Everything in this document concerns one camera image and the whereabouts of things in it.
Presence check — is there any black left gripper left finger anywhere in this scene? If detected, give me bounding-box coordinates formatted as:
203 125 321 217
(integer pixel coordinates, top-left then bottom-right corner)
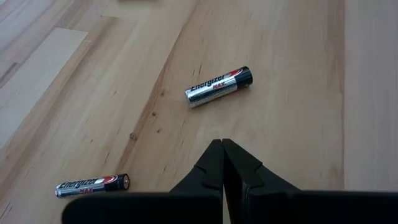
61 139 224 224

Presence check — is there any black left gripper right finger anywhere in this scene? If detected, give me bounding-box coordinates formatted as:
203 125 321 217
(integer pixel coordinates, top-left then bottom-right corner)
222 139 398 224

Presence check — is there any silver Energizer AAA battery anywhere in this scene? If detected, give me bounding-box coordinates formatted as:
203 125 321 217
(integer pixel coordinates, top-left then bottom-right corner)
55 173 131 199

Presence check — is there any silver Energizer AA battery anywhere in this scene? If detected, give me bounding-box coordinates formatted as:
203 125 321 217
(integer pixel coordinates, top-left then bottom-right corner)
185 65 254 109

